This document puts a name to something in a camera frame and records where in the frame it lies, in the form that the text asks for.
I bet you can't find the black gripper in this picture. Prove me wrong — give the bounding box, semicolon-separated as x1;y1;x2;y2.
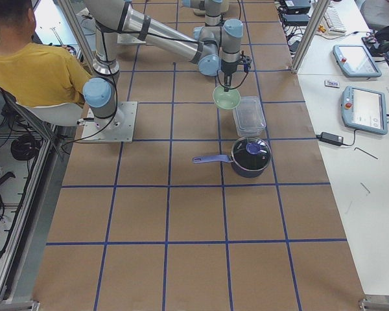
217;54;251;92

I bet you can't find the green bowl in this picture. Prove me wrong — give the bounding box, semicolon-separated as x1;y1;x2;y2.
213;86;241;109

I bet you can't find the clear plastic container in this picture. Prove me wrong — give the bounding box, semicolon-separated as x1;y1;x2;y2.
233;97;266;137

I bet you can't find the blue pot with glass lid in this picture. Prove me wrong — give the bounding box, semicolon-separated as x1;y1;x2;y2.
192;137;272;178

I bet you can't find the small printed card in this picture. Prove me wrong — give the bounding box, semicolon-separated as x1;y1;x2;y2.
324;80;340;88

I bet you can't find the black power adapter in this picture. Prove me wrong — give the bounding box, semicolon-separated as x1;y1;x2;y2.
316;132;344;146

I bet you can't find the white keyboard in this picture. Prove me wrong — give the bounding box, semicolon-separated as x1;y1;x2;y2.
323;5;347;35

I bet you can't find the far teach pendant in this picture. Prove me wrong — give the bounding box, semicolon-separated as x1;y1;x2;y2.
332;45;382;78

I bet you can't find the teach pendant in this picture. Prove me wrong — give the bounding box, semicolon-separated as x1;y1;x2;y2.
341;86;388;135
332;45;382;78

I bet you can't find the near teach pendant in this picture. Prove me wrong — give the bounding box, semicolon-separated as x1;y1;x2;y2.
341;86;388;135

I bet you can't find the black allen key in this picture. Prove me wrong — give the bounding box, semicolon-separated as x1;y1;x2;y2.
354;147;379;160

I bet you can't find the white chair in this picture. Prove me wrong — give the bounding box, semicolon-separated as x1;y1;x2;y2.
16;101;83;126

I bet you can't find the person in yellow shirt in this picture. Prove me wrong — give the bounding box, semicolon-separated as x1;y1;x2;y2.
0;1;91;107

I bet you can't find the aluminium frame post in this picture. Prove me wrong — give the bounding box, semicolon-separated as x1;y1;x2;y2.
290;0;330;74

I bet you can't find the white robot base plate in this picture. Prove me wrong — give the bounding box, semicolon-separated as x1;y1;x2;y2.
79;102;137;143

